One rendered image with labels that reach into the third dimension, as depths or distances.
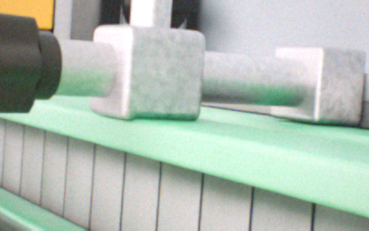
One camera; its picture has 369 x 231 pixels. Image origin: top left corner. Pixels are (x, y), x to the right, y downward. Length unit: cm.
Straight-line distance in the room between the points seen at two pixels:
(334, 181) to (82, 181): 33
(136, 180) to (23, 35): 20
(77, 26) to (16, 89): 39
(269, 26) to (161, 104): 32
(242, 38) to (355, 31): 11
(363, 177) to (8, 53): 10
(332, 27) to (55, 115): 25
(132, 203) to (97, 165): 5
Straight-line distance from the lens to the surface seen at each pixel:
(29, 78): 23
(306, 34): 53
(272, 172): 18
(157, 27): 25
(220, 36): 61
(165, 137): 22
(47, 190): 54
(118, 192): 44
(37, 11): 88
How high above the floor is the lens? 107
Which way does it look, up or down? 30 degrees down
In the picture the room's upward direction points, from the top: 88 degrees counter-clockwise
